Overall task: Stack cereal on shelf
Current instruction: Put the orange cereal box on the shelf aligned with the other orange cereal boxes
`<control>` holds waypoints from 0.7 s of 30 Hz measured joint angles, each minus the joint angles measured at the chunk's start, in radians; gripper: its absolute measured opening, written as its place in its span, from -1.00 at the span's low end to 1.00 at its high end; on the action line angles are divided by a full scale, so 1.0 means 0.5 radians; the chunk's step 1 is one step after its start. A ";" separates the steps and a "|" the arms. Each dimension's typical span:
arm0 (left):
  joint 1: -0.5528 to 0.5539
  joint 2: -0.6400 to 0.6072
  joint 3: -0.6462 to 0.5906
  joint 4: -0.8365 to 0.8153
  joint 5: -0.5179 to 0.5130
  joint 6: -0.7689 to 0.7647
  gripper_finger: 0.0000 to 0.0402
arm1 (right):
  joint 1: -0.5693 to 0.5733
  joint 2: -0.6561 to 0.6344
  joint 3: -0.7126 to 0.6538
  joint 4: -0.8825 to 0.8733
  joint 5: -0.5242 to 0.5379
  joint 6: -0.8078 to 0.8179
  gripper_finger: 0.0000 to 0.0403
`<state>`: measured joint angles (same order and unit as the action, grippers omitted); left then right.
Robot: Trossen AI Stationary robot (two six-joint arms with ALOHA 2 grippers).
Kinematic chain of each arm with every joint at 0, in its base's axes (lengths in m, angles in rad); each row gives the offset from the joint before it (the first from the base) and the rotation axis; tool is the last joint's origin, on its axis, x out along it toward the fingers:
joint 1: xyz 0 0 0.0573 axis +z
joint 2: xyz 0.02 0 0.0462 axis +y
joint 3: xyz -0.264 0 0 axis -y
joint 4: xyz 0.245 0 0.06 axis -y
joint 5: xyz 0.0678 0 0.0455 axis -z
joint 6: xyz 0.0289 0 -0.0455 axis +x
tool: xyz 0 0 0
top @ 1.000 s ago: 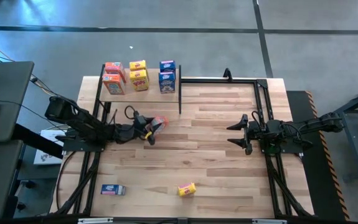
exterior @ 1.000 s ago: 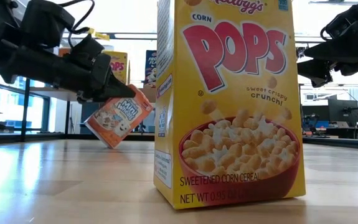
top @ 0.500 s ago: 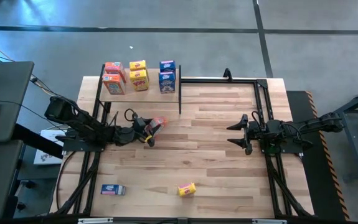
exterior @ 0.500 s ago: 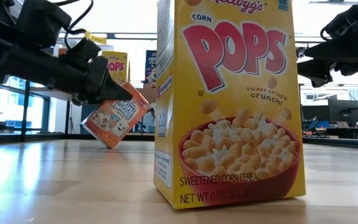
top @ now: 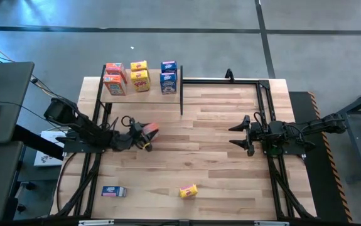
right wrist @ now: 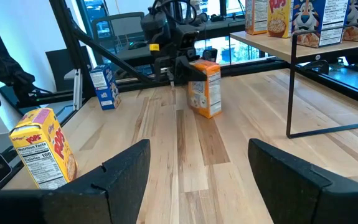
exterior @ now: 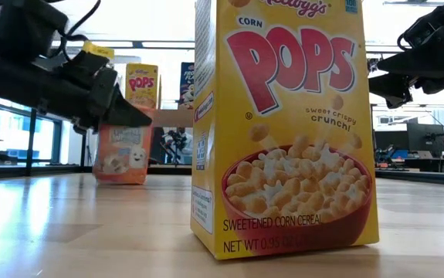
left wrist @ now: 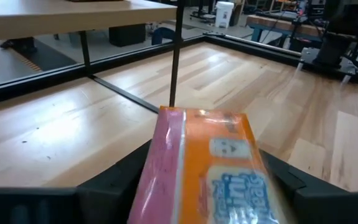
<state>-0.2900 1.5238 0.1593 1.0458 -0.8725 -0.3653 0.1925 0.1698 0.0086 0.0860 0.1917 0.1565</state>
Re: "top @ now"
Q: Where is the black cable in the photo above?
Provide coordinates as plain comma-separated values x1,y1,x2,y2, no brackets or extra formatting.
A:
0,99,49,122
29,74,80,124

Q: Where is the blue Frosted Flakes cereal box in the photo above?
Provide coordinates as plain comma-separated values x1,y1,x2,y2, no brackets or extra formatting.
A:
159,72,178,95
160,60,178,75
101,185,127,198

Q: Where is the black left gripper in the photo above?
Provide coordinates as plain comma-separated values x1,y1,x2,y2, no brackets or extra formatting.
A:
117,119,157,153

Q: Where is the wooden shelf black metal frame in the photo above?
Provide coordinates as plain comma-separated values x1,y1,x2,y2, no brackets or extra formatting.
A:
92,64,185,119

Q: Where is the orange Mini-Wheats cereal box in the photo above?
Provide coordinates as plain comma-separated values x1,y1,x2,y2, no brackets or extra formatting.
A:
103,73,127,97
105,62,127,78
142,122,161,143

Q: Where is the silver metal bracket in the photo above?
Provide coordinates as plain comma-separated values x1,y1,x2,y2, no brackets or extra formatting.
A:
254,220,290,226
78,219,115,226

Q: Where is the black hazard-striped floor mat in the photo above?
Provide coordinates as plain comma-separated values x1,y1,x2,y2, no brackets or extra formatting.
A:
288,91,353,223

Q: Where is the yellow Corn Pops cereal box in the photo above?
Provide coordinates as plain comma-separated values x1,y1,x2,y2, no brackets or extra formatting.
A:
130,60,149,72
131,69,151,93
179,183,198,200

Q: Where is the black aluminium rig frame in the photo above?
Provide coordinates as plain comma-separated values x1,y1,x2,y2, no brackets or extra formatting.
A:
50,68,318,221

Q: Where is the white printed box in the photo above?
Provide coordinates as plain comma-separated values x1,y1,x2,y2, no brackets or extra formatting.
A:
33,130,68,167

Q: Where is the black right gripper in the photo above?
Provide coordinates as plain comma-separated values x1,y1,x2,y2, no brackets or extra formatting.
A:
228,115,267,157

